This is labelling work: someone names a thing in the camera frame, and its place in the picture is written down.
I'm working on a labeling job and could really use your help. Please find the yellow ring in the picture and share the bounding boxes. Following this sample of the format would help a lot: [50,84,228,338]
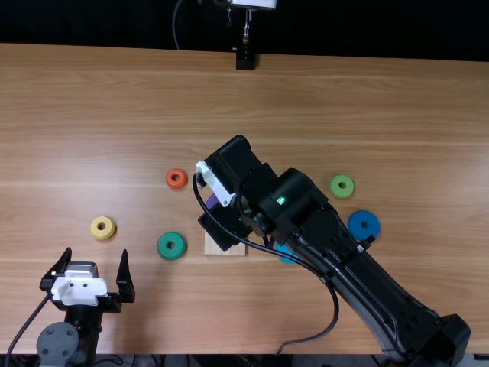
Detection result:
[89,216,118,242]

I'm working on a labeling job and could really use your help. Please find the purple ring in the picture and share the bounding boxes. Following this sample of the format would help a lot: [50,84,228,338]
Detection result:
[205,193,223,213]

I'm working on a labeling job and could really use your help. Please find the dark green ring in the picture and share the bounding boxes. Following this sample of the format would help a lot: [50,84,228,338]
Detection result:
[156,231,189,262]

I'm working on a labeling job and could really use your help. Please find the orange ring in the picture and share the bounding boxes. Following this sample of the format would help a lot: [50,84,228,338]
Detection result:
[165,168,189,190]

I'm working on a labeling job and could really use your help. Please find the black clamp stand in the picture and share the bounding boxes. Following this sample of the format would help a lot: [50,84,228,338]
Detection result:
[230,8,260,71]

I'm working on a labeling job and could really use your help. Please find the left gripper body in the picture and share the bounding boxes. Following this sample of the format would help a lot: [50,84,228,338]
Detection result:
[40,286,124,313]

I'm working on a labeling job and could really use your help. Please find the wooden peg base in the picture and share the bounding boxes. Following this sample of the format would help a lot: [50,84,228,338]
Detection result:
[203,228,249,258]

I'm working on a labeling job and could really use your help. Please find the black cable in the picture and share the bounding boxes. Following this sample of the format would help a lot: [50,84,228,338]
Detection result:
[192,174,341,355]
[171,0,183,51]
[4,291,53,367]

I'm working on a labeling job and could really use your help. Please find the light blue ring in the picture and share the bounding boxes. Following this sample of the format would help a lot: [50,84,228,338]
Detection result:
[274,243,303,265]

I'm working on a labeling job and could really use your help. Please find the dark blue ring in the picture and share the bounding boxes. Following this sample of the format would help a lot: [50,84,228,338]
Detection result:
[347,209,382,243]

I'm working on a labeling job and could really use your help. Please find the light green ring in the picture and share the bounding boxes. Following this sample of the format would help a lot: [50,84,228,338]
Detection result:
[329,174,355,200]

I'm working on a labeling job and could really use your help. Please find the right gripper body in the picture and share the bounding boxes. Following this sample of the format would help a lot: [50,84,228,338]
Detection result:
[197,134,277,252]

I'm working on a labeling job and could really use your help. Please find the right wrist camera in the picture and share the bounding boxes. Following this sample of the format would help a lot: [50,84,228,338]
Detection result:
[195,160,237,208]

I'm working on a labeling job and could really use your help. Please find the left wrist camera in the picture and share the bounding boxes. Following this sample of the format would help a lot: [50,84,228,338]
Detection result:
[50,261,108,307]

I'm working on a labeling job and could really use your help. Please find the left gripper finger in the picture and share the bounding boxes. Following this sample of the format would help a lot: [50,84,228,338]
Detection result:
[40,247,73,290]
[115,248,136,304]

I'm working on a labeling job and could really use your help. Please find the white mounted device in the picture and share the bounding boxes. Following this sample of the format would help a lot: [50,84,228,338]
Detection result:
[228,0,279,11]

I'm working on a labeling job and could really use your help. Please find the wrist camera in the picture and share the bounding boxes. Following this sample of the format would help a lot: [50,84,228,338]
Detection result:
[195,160,237,208]
[50,261,108,307]

